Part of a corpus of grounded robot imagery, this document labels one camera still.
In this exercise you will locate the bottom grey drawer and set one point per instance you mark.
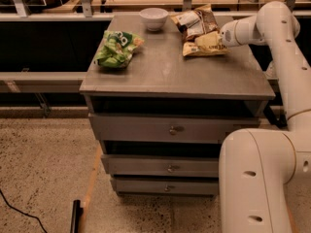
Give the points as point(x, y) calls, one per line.
point(164, 187)

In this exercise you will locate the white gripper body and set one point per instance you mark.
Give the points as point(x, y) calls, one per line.
point(229, 35)

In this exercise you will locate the top grey drawer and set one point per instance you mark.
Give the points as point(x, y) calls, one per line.
point(167, 129)

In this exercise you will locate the brown chip bag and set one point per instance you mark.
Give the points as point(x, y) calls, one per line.
point(196, 23)

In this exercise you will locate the black bar on floor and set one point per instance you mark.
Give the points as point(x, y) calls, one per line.
point(75, 217)

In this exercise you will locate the middle grey drawer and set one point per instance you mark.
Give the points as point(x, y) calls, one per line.
point(145, 165)

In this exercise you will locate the grey wooden drawer cabinet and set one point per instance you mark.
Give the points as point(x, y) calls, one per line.
point(159, 81)

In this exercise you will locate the white ceramic bowl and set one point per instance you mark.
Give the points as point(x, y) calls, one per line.
point(153, 18)

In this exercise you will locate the yellow chip bag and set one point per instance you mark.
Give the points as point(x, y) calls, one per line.
point(206, 45)

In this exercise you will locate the grey drawer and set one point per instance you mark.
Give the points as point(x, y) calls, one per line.
point(164, 187)
point(145, 165)
point(167, 129)

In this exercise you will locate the green chip bag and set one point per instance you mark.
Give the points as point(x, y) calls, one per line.
point(117, 49)

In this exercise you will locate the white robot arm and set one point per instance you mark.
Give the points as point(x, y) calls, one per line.
point(255, 164)

